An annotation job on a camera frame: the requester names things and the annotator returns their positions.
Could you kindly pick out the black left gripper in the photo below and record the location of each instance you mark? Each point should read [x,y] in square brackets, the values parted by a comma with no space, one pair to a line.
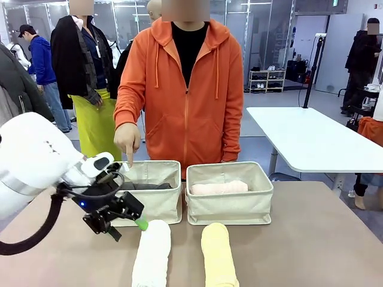
[103,213]

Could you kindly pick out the gray towel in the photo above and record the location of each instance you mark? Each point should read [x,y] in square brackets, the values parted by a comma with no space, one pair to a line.
[149,186]

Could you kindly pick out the pink towel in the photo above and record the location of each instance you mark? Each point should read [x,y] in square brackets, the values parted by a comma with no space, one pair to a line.
[218,188]

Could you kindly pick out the person's right forearm orange sleeve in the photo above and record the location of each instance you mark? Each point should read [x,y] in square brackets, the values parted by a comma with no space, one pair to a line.
[128,107]

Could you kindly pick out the person's left forearm orange sleeve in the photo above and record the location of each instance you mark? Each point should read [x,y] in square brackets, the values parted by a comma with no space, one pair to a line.
[233,131]

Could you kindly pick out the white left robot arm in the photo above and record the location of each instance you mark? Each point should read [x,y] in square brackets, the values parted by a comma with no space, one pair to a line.
[33,155]

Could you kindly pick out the person's right hand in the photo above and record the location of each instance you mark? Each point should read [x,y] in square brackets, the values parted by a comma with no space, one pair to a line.
[127,140]

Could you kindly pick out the beige fabric basket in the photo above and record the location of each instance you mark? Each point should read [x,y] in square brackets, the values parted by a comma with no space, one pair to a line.
[161,206]
[230,206]

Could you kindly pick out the rolled white towel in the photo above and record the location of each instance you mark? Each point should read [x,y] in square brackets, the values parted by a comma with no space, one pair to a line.
[152,254]

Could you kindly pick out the rolled yellow towel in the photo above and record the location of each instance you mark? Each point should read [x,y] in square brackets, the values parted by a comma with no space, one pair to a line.
[218,257]

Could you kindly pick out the person in orange hoodie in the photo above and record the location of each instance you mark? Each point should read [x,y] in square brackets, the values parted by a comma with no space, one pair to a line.
[185,113]

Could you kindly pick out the bald mannequin in dark clothes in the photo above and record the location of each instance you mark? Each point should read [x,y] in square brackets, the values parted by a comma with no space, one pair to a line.
[124,62]

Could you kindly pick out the dark padded jacket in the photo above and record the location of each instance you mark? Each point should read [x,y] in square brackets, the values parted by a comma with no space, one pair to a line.
[18,86]

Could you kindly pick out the person in blue jacket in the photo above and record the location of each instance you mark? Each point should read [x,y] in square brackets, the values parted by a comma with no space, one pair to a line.
[43,65]

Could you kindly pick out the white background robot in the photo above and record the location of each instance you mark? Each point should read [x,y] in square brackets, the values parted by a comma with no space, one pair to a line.
[21,56]

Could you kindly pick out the wooden shoe rack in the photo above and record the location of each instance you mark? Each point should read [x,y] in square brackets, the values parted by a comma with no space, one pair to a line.
[267,80]

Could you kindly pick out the black shoe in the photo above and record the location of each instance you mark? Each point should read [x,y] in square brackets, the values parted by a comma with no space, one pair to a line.
[255,68]

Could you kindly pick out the white table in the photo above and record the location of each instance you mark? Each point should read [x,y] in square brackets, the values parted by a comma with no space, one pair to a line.
[308,137]

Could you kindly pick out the white sneaker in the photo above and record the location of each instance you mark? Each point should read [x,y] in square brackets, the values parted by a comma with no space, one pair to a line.
[271,68]

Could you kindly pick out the black luggage bag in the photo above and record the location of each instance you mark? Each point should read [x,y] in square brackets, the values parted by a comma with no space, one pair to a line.
[297,70]

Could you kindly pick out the black utility cart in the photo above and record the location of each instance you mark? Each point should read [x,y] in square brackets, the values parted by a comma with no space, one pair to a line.
[359,115]

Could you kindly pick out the orange cloth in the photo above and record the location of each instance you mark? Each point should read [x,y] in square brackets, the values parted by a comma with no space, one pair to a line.
[371,131]

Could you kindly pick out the person in black clothes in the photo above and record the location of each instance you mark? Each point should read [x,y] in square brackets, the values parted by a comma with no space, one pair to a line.
[360,65]

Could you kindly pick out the black pole with white camera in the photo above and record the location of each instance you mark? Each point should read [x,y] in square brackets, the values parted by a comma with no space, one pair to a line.
[313,65]

